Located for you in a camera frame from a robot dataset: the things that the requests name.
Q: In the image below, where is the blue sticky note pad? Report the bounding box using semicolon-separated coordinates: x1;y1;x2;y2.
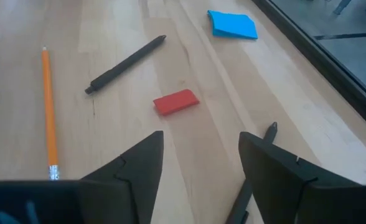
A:
207;9;259;40

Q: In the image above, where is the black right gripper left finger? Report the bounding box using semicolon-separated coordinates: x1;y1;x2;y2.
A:
0;130;164;224

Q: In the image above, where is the red eraser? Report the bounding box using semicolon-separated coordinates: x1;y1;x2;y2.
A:
152;88;200;116

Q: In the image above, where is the black pen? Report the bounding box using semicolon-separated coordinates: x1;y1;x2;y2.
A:
84;34;167;95
225;121;279;224

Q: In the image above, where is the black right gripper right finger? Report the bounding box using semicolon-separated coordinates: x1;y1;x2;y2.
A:
238;132;366;224

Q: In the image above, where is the black table frame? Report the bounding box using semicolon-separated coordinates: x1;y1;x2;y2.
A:
251;0;366;138

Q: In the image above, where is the orange pencil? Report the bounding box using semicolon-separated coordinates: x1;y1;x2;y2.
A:
41;45;61;181

